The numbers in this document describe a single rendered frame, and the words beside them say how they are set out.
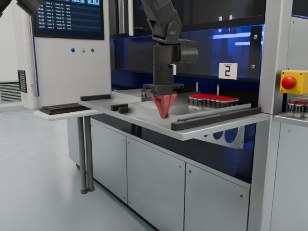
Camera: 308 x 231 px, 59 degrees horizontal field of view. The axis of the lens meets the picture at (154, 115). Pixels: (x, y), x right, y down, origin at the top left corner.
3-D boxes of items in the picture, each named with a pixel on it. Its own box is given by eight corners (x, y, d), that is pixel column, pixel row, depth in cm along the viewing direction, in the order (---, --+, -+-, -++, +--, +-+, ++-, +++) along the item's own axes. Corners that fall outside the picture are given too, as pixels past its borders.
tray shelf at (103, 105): (160, 95, 153) (160, 91, 153) (279, 116, 98) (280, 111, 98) (78, 104, 125) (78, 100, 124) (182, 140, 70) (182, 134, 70)
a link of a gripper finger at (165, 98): (183, 118, 79) (184, 85, 77) (164, 121, 75) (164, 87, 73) (168, 114, 84) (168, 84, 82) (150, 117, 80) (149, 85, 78)
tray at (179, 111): (196, 103, 116) (197, 95, 115) (250, 113, 95) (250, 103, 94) (128, 112, 96) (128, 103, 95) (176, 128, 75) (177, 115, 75)
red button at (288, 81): (285, 88, 88) (286, 75, 87) (298, 89, 84) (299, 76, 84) (279, 89, 85) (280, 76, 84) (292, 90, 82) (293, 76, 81)
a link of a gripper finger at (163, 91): (177, 119, 78) (177, 86, 76) (157, 123, 73) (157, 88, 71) (162, 115, 83) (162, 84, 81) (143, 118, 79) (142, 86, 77)
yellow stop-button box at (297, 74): (289, 90, 93) (292, 69, 91) (312, 93, 87) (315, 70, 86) (278, 92, 88) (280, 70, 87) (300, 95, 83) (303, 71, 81)
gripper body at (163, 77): (184, 90, 78) (184, 63, 76) (156, 93, 72) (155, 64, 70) (169, 88, 83) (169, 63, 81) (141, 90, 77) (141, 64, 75)
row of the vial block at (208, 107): (191, 106, 108) (191, 94, 107) (227, 113, 94) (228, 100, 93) (187, 106, 107) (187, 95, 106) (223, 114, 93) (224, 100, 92)
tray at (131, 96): (165, 92, 149) (165, 86, 148) (200, 98, 128) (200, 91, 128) (110, 98, 129) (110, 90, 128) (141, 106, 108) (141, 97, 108)
